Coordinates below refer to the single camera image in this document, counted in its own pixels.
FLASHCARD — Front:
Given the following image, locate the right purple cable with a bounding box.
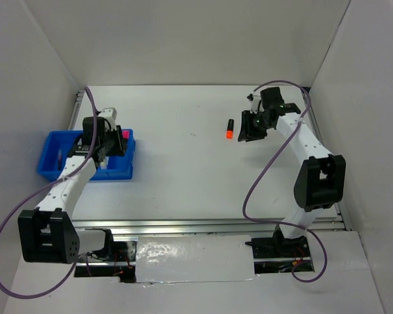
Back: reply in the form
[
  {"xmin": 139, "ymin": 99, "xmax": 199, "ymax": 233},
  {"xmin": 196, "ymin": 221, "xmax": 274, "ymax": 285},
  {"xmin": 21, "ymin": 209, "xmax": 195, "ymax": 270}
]
[{"xmin": 242, "ymin": 80, "xmax": 328, "ymax": 283}]

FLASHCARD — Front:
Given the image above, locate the blue divided plastic bin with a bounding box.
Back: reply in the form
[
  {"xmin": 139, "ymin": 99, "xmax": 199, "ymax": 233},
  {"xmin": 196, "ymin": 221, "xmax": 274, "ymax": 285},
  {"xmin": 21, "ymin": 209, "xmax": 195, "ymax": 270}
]
[{"xmin": 37, "ymin": 129, "xmax": 136, "ymax": 181}]

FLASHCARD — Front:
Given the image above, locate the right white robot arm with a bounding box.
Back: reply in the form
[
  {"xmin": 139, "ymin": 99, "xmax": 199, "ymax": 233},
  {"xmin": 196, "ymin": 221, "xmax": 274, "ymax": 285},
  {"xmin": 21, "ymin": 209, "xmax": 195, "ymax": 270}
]
[{"xmin": 238, "ymin": 86, "xmax": 346, "ymax": 256}]

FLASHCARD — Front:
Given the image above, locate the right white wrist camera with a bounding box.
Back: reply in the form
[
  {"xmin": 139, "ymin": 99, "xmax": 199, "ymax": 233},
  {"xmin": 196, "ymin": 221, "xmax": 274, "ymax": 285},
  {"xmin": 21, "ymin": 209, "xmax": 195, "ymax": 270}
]
[{"xmin": 246, "ymin": 93, "xmax": 263, "ymax": 114}]

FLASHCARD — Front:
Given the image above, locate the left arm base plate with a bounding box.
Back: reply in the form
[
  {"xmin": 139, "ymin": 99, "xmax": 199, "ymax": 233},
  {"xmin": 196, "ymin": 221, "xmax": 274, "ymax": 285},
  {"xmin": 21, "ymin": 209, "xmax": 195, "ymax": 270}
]
[{"xmin": 79, "ymin": 240, "xmax": 138, "ymax": 266}]

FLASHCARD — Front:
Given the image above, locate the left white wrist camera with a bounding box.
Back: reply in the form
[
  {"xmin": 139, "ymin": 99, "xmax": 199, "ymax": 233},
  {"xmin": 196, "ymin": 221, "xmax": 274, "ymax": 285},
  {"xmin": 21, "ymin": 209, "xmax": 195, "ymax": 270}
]
[{"xmin": 98, "ymin": 107, "xmax": 117, "ymax": 131}]

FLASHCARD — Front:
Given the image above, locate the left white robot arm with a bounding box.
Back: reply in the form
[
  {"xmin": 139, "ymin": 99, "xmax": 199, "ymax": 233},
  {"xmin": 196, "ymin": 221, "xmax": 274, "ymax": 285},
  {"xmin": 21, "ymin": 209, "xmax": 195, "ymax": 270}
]
[{"xmin": 18, "ymin": 107, "xmax": 128, "ymax": 264}]

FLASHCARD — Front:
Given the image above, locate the red gel pen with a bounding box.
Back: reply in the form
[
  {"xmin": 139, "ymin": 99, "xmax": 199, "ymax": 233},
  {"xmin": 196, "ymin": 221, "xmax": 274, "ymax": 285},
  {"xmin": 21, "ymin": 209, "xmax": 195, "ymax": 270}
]
[{"xmin": 57, "ymin": 149, "xmax": 62, "ymax": 171}]

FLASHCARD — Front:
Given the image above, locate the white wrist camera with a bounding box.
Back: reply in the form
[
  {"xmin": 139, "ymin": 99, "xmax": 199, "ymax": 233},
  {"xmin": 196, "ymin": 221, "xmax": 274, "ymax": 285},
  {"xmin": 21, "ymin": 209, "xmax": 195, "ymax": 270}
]
[
  {"xmin": 98, "ymin": 107, "xmax": 117, "ymax": 131},
  {"xmin": 246, "ymin": 93, "xmax": 263, "ymax": 114}
]

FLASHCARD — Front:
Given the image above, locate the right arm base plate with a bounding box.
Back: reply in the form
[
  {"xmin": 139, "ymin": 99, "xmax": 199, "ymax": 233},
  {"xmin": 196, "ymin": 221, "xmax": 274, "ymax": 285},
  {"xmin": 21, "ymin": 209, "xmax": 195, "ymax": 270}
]
[{"xmin": 246, "ymin": 236, "xmax": 310, "ymax": 260}]

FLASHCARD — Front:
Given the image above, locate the orange black highlighter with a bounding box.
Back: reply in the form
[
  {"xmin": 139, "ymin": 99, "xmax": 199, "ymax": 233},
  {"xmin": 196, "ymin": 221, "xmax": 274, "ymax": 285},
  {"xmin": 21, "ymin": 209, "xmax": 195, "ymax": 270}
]
[{"xmin": 225, "ymin": 118, "xmax": 234, "ymax": 139}]

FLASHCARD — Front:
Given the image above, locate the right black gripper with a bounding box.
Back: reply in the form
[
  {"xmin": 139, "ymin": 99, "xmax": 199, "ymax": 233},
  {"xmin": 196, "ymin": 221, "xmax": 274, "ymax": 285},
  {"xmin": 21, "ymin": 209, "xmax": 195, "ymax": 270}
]
[{"xmin": 237, "ymin": 110, "xmax": 272, "ymax": 142}]

